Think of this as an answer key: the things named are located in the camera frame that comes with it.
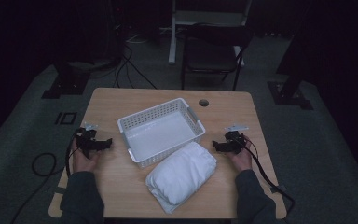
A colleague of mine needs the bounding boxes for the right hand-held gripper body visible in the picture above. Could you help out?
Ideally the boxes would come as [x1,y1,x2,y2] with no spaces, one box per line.
[224,124,250,155]

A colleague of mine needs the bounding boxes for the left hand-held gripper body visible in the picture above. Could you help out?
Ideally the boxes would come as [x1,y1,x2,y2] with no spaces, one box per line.
[75,121,106,159]

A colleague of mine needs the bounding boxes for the white cloth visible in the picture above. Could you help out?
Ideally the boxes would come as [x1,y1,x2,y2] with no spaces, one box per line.
[145,141,218,216]

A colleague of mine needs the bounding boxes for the white perforated plastic basket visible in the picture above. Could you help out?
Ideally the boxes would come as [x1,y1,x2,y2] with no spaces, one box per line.
[117,97,207,170]

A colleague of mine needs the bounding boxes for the person's right hand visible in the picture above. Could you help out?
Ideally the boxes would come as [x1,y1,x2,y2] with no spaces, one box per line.
[228,135,254,173]

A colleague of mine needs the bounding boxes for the person's left hand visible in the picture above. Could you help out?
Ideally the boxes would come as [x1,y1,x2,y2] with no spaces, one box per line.
[71,138,103,174]

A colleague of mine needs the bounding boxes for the grey tape piece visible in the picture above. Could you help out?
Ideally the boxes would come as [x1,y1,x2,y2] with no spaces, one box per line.
[53,185,68,196]
[269,184,287,194]

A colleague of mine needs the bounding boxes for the black stand base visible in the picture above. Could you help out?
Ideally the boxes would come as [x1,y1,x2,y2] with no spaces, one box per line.
[41,61,91,100]
[267,0,315,111]

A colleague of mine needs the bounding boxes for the black folding chair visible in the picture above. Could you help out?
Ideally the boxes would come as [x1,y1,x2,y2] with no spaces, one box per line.
[180,22,255,92]

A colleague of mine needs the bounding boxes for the right hand-held gripper cable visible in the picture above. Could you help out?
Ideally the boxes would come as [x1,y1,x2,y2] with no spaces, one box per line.
[243,138,296,217]

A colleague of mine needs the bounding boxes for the hand-held gripper cable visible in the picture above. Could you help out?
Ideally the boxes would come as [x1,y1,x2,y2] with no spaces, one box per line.
[243,138,296,217]
[10,132,80,224]

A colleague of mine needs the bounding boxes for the left hand-held gripper cable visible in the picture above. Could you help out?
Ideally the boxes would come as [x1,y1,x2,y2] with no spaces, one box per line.
[10,132,80,224]

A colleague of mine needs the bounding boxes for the black floor cables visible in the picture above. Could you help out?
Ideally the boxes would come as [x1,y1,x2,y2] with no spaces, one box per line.
[113,45,158,91]

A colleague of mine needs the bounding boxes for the white metal table frame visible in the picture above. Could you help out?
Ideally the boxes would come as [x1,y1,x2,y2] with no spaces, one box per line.
[168,0,254,67]

